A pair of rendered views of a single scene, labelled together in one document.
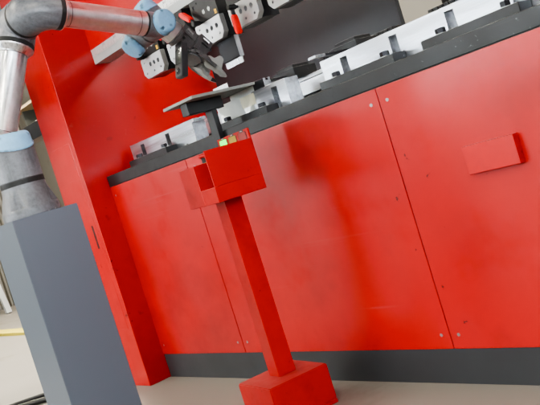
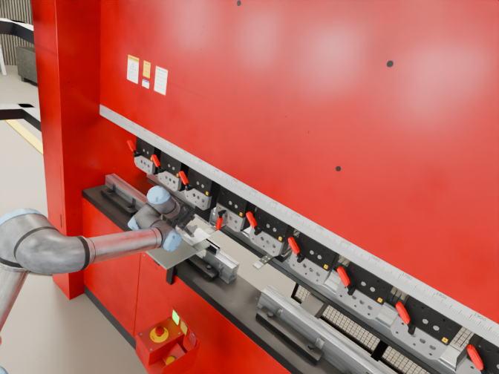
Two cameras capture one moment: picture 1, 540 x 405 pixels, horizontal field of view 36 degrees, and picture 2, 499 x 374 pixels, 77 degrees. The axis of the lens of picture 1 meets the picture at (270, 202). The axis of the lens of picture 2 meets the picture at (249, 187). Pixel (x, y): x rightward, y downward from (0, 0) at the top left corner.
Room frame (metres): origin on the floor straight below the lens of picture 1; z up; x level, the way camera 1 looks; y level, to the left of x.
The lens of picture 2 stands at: (1.59, 0.24, 1.95)
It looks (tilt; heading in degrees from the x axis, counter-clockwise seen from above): 26 degrees down; 340
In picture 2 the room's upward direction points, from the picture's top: 14 degrees clockwise
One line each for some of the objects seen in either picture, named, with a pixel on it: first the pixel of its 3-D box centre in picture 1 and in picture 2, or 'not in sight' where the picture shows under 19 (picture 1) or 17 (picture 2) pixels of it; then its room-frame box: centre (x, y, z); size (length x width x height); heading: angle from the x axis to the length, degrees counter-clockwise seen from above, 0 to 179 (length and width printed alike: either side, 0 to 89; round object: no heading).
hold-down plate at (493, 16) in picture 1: (474, 26); not in sight; (2.02, -0.60, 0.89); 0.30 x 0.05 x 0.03; 38
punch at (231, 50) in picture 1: (231, 51); (203, 212); (2.85, -0.03, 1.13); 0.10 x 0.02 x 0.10; 38
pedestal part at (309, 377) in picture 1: (280, 395); not in sight; (2.41, 0.14, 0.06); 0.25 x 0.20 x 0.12; 120
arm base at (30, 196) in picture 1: (27, 198); not in sight; (2.18, 0.61, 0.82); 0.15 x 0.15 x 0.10
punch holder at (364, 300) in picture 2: not in sight; (365, 286); (2.24, -0.50, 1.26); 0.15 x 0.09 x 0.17; 38
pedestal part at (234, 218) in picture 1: (255, 286); not in sight; (2.42, 0.11, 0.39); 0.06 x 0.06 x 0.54; 30
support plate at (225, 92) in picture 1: (209, 96); (176, 245); (2.76, 0.09, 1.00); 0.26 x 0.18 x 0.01; 128
